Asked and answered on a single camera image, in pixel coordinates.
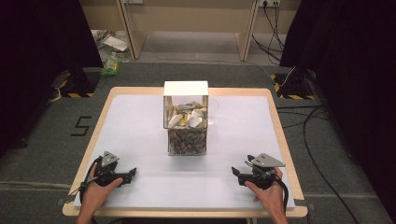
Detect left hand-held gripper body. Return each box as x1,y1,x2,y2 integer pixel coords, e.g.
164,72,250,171
92,150,129,188

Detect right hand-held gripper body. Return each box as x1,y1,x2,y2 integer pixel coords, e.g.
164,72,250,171
239,152,286,190

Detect person's right hand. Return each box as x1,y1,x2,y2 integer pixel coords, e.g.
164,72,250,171
244,167,287,217

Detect person's left hand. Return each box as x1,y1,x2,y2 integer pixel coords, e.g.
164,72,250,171
79,173,124,213

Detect wooden table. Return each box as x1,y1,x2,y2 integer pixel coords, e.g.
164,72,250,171
62,86,309,219

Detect white table mat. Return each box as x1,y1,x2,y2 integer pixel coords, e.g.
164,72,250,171
73,94,296,209

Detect pile of crumpled paper scraps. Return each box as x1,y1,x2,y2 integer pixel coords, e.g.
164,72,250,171
167,102,208,155

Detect black stand base striped tape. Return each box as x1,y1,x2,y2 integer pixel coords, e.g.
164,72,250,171
59,68,101,99
270,72,316,101

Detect clear box with white lid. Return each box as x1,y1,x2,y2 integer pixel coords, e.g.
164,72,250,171
163,80,219,157

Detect green plastic bag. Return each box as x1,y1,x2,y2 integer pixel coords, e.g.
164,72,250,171
100,51,121,77

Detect white paper sheet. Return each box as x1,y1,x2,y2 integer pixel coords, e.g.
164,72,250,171
102,34,130,53

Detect black curtain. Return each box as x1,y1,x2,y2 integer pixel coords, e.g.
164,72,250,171
279,0,396,224
0,0,105,158

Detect light wooden desk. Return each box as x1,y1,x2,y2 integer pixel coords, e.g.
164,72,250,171
78,0,302,63

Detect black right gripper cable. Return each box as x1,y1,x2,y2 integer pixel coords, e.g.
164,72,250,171
273,177,290,216

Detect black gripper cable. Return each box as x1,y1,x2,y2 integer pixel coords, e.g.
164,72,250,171
78,156,105,216
273,177,290,216

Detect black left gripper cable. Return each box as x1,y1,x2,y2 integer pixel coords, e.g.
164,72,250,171
78,156,105,216

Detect black floor cable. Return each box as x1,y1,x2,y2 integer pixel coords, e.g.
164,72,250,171
276,105,361,224

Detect black cables from socket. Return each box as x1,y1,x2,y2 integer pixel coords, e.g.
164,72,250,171
251,2,286,63

